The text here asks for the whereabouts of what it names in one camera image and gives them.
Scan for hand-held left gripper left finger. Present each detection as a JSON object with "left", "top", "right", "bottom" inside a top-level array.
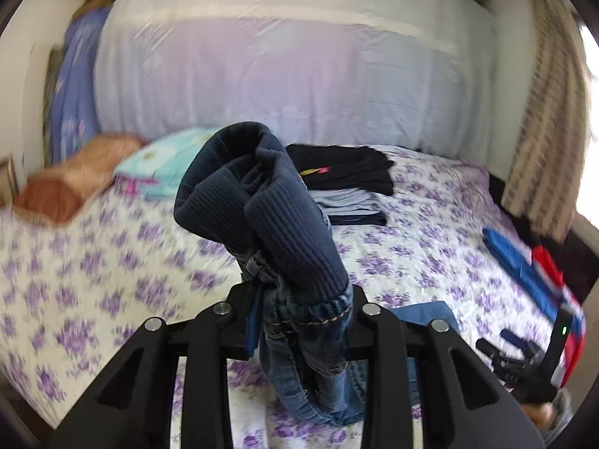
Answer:
[{"left": 47, "top": 284, "right": 264, "bottom": 449}]

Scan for folded light blue garment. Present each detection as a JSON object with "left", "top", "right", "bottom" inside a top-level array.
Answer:
[{"left": 309, "top": 188, "right": 381, "bottom": 216}]

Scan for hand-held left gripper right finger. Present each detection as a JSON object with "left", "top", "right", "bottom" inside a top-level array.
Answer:
[{"left": 345, "top": 286, "right": 547, "bottom": 449}]

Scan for folded black garment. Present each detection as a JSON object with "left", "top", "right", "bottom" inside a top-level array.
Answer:
[{"left": 285, "top": 144, "right": 395, "bottom": 196}]

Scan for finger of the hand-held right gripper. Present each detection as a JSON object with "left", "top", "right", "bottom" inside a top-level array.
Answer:
[
  {"left": 499, "top": 328, "right": 546, "bottom": 361},
  {"left": 475, "top": 338, "right": 520, "bottom": 382}
]

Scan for wooden picture frame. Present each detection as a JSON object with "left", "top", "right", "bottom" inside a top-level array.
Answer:
[{"left": 0, "top": 156, "right": 22, "bottom": 209}]

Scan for blue patterned cloth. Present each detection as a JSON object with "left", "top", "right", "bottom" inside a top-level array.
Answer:
[{"left": 49, "top": 8, "right": 113, "bottom": 165}]

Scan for brown pillow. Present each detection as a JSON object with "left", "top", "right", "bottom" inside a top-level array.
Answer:
[{"left": 13, "top": 133, "right": 149, "bottom": 224}]

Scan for blue denim pants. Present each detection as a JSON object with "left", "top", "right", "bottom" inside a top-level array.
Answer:
[{"left": 173, "top": 122, "right": 462, "bottom": 427}]

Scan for beige striped curtain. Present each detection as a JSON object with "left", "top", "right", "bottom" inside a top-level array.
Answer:
[{"left": 500, "top": 0, "right": 591, "bottom": 241}]

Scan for white lace covered bedding pile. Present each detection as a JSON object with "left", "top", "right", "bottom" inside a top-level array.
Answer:
[{"left": 92, "top": 0, "right": 499, "bottom": 169}]

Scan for bed with purple floral quilt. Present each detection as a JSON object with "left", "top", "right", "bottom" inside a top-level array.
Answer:
[{"left": 0, "top": 144, "right": 587, "bottom": 449}]

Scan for folded teal pink floral blanket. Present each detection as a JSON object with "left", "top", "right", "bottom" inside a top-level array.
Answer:
[{"left": 113, "top": 127, "right": 225, "bottom": 201}]

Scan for person's right hand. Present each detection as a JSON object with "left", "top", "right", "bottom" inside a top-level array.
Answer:
[{"left": 520, "top": 402, "right": 560, "bottom": 432}]

